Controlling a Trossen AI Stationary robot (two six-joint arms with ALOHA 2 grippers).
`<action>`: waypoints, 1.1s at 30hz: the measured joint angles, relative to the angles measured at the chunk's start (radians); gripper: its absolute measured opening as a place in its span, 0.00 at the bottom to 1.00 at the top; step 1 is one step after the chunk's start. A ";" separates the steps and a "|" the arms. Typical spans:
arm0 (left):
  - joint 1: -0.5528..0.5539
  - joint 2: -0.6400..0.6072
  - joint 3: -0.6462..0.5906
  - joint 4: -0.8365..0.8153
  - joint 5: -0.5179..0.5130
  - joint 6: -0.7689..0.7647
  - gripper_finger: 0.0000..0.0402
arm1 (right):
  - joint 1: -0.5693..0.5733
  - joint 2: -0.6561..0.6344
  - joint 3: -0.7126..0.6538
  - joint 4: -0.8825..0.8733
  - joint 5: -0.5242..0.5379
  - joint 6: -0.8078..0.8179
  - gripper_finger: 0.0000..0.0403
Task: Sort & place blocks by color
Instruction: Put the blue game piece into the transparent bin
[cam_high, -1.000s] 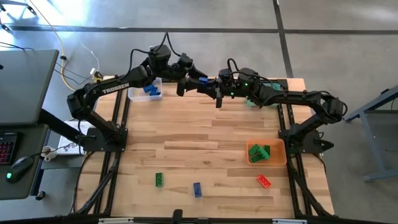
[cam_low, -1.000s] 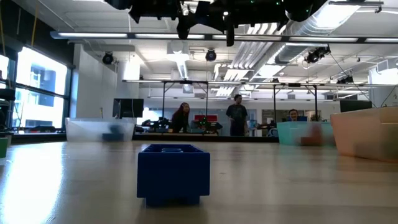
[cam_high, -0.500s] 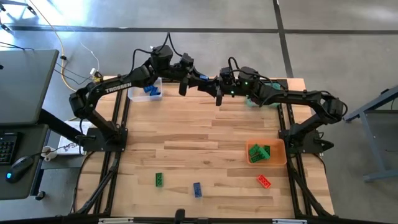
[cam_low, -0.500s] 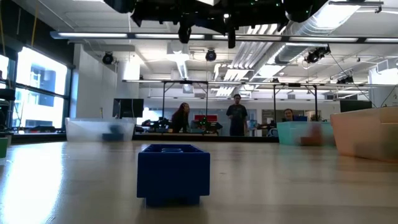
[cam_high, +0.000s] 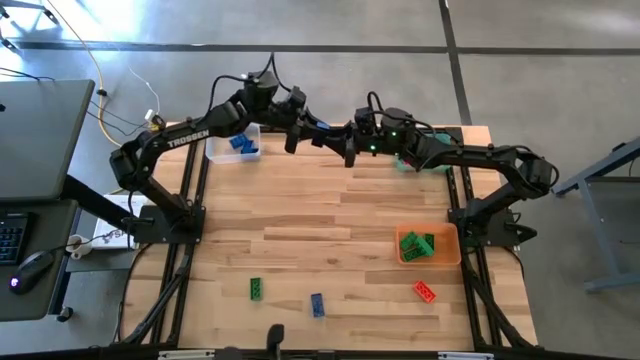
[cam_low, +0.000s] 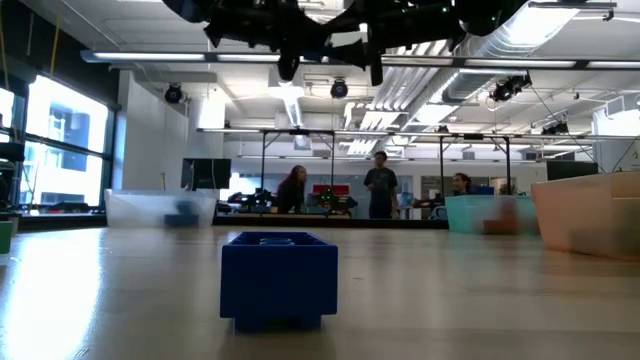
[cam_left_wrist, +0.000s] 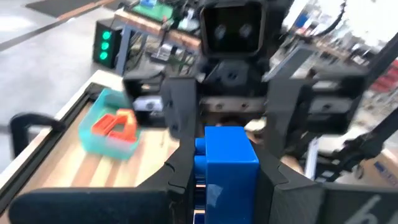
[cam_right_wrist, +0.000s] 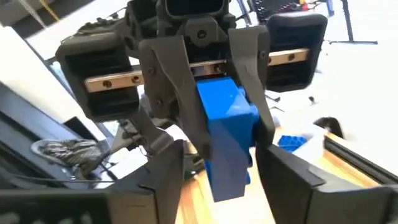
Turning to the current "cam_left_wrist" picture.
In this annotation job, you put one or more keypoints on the blue toy building block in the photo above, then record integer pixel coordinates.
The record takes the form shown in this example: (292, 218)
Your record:
(230, 171)

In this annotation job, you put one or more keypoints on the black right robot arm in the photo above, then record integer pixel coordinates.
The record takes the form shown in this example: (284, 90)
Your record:
(385, 60)

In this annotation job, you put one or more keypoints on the wooden workbench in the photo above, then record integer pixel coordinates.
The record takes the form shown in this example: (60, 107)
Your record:
(149, 26)

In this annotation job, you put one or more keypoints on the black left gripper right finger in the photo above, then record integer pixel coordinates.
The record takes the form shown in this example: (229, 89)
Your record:
(311, 205)

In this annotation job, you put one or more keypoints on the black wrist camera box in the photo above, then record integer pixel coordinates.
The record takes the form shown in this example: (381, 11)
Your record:
(233, 18)

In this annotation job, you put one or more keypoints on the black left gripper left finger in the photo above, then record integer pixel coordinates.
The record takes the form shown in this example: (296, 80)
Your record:
(124, 205)

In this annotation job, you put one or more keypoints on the orange-red toy building block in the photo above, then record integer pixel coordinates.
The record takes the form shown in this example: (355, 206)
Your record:
(104, 124)
(130, 127)

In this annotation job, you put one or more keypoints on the cardboard box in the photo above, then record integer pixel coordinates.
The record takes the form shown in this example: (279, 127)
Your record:
(385, 169)

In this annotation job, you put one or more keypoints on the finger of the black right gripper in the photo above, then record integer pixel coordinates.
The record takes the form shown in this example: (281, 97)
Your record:
(287, 115)
(182, 105)

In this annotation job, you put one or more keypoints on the black box with green lights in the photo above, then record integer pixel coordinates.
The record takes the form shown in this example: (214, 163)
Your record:
(105, 45)

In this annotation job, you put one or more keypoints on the teal plastic bin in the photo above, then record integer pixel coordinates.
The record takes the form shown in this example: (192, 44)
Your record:
(93, 146)

